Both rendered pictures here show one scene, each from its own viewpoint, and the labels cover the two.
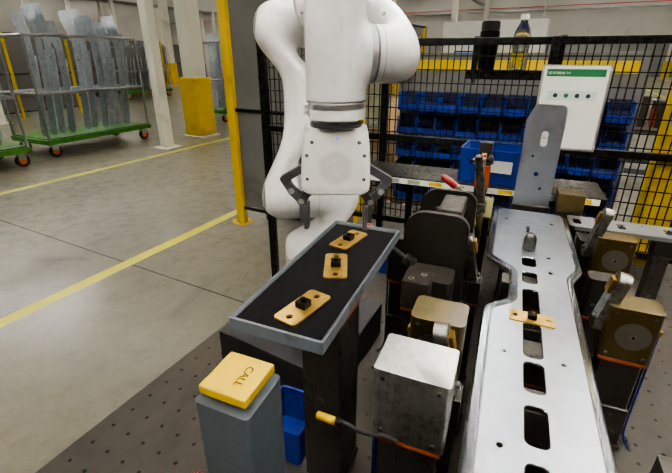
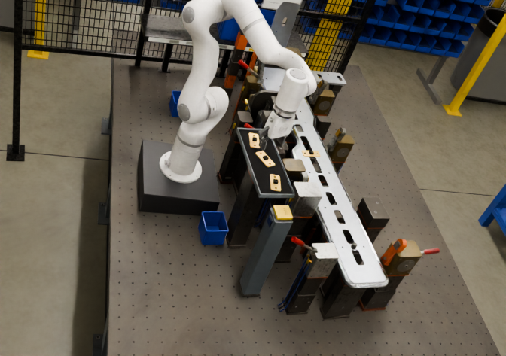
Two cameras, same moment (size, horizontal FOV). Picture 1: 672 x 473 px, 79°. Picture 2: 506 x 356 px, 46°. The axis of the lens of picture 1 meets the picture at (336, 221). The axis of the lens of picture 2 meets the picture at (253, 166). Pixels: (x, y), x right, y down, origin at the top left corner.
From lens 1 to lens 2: 1.86 m
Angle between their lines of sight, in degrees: 46
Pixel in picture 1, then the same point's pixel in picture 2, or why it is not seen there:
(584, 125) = not seen: outside the picture
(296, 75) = (211, 47)
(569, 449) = (341, 202)
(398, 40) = (313, 86)
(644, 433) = not seen: hidden behind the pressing
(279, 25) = (207, 22)
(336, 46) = (300, 95)
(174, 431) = (153, 252)
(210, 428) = (277, 228)
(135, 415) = (124, 253)
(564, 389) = (333, 183)
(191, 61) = not seen: outside the picture
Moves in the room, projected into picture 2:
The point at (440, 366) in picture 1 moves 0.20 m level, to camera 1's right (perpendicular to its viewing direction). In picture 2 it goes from (315, 190) to (350, 177)
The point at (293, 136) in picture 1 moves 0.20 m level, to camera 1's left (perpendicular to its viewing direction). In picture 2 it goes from (206, 80) to (162, 89)
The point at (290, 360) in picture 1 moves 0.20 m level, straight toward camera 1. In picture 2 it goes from (196, 198) to (227, 229)
